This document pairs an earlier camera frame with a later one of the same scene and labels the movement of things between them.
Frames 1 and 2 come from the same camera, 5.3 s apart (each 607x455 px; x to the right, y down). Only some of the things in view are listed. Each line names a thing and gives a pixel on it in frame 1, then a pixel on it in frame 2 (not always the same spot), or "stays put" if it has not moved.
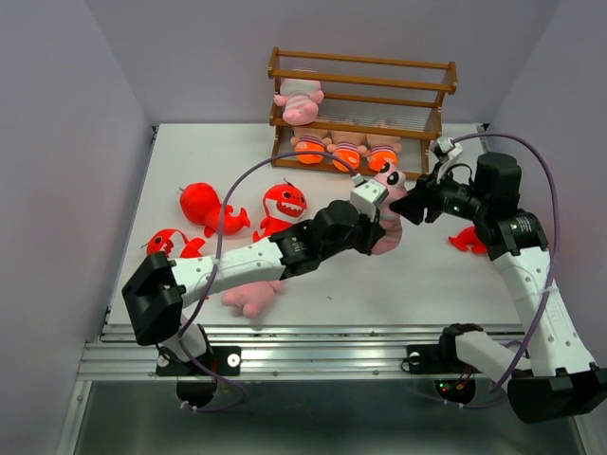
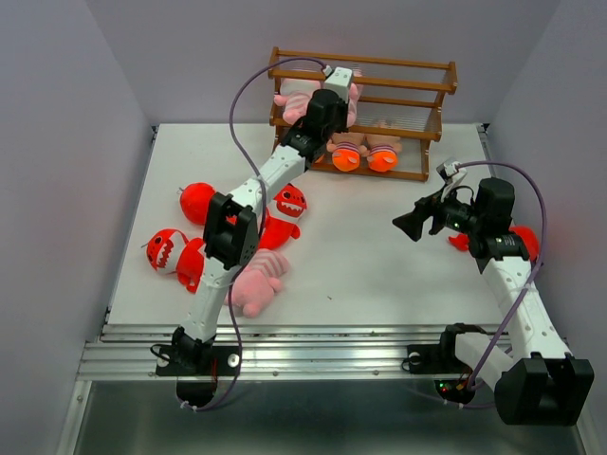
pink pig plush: x=301 y=99 stays put
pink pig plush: x=253 y=298 stays put
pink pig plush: x=394 y=179 → x=354 y=88
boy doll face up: x=349 y=146 stays put
